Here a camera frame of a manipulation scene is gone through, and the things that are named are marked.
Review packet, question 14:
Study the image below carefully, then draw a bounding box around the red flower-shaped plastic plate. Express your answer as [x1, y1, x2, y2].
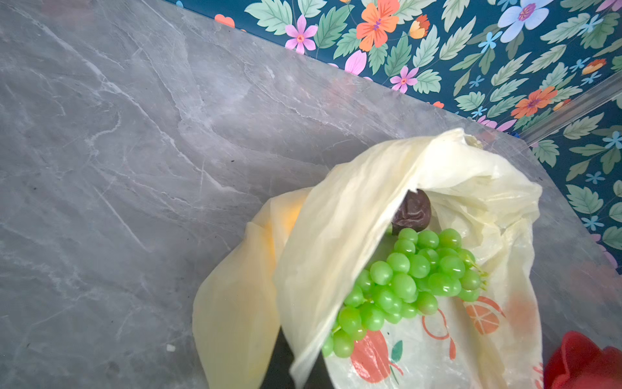
[544, 332, 621, 389]

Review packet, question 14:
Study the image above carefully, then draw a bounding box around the yellowish translucent plastic bag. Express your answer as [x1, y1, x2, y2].
[192, 129, 543, 388]

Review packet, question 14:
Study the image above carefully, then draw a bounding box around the green grape bunch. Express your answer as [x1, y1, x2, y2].
[322, 228, 487, 358]

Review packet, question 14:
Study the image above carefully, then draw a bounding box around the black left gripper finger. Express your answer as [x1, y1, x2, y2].
[260, 329, 335, 389]

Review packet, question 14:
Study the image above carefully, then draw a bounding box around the dark brown fruit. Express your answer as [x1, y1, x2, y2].
[391, 190, 432, 235]

